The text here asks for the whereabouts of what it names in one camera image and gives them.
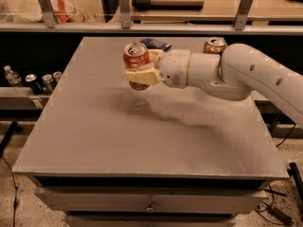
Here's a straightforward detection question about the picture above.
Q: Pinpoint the black cable floor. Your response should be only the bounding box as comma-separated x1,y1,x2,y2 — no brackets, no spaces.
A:
276,123,297,148
0,154,19,227

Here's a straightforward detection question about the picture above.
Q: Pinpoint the clear plastic water bottle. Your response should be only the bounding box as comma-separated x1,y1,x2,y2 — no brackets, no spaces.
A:
4,65,23,87

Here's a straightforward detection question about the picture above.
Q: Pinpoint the grey cabinet drawer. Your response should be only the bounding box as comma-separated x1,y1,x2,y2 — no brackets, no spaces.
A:
35,187,266,215

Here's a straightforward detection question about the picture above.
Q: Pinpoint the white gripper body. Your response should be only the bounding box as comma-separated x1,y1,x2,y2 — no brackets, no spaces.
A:
158,49,191,89

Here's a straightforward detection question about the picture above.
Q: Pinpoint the black cable right floor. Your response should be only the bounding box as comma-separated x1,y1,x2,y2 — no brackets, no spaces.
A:
276,123,297,148

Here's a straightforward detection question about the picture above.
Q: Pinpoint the middle metal rail bracket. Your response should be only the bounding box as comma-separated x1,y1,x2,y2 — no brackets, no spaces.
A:
118,0,132,29

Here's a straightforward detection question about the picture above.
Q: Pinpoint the metal rail bracket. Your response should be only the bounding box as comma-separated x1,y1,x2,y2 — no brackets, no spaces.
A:
118,0,132,29
38,0,58,28
233,0,254,30

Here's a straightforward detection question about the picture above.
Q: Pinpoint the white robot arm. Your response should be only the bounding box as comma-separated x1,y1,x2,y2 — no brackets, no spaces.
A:
124,44,303,128

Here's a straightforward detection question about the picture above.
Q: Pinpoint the black cable left floor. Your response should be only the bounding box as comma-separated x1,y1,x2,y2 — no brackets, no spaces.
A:
0,154,19,227

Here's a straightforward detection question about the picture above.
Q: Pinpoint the dark blue soda can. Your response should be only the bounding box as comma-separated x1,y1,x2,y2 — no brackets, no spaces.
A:
25,74,44,95

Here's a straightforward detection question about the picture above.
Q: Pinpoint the black power adapter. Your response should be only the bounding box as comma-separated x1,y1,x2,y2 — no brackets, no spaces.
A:
268,206,293,226

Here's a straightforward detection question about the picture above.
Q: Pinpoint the black bar floor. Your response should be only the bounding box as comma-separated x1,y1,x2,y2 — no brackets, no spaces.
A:
288,162,303,202
0,121,18,157

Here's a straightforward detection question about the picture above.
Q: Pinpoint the silver green soda can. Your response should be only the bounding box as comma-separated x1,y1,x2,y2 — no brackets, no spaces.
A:
53,71,62,83

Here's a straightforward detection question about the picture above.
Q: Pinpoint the left metal rail bracket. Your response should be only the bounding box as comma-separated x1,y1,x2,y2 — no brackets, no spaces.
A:
38,0,58,28

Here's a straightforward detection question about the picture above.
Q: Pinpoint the metal drawer knob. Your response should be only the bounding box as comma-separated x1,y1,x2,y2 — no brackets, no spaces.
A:
145,201,155,213

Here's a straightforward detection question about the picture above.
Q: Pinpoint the gold brown soda can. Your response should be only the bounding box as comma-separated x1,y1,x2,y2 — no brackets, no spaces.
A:
204,37,227,54

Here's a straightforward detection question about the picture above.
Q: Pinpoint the white orange plastic bag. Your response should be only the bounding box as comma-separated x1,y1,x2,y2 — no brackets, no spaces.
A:
12,0,86,27

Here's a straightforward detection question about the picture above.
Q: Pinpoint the black bar right floor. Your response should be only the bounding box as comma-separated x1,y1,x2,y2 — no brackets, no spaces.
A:
288,162,303,202

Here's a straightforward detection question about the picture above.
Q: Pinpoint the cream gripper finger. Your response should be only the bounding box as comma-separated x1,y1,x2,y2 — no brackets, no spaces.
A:
148,49,165,64
124,62,165,85

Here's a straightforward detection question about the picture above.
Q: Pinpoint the blue rxbar blueberry bar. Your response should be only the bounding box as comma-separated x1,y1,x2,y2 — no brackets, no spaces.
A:
141,38,171,51

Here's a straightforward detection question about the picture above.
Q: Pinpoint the right metal rail bracket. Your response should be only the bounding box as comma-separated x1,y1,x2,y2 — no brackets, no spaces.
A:
233,0,254,30

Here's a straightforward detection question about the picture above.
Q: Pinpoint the red coke can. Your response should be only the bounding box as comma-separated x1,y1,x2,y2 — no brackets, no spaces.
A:
122,42,152,92

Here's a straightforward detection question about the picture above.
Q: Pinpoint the black bar left floor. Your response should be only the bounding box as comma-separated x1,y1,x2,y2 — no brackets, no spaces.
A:
0,121,18,157

